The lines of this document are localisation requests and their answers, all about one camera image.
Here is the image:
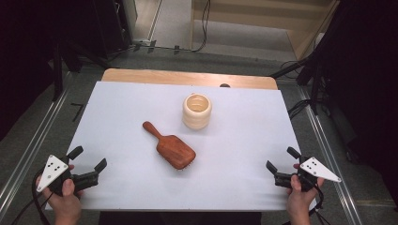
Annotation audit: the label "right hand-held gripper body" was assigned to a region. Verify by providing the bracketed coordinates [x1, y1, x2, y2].
[274, 156, 342, 192]

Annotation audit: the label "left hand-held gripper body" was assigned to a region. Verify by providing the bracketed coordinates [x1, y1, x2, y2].
[36, 155, 100, 197]

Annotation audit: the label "brown wooden hairbrush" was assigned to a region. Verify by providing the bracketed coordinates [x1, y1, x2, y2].
[142, 121, 197, 171]

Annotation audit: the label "cream ribbed cup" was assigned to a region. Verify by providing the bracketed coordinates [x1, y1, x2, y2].
[182, 93, 213, 131]

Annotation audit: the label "person's left hand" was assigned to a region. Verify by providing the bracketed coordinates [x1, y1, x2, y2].
[35, 174, 84, 225]

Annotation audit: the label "person's right hand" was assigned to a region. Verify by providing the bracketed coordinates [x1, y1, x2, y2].
[285, 173, 326, 225]

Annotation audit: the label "white table mat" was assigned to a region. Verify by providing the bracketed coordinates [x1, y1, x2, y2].
[45, 81, 317, 212]

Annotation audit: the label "black metal stand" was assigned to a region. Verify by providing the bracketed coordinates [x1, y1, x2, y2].
[308, 59, 324, 115]
[51, 40, 66, 102]

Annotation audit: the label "black curtain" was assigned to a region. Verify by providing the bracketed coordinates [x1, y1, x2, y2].
[309, 0, 398, 210]
[0, 0, 95, 142]

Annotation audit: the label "wooden table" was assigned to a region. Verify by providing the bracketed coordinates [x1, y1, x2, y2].
[101, 67, 279, 91]

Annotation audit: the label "dark cabinet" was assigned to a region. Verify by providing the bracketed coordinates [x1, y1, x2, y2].
[92, 0, 139, 59]

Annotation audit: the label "light wooden furniture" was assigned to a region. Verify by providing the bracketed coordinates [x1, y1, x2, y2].
[191, 0, 342, 61]

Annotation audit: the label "metal floor rail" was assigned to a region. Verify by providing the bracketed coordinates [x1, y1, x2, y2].
[296, 86, 364, 225]
[0, 71, 73, 218]

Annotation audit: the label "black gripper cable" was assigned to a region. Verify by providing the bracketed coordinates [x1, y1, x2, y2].
[10, 170, 53, 225]
[308, 184, 332, 225]

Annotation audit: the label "black floor cables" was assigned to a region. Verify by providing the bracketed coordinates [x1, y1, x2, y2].
[270, 60, 313, 120]

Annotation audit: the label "black hanging cable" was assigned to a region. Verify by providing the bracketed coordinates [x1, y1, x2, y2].
[191, 0, 211, 53]

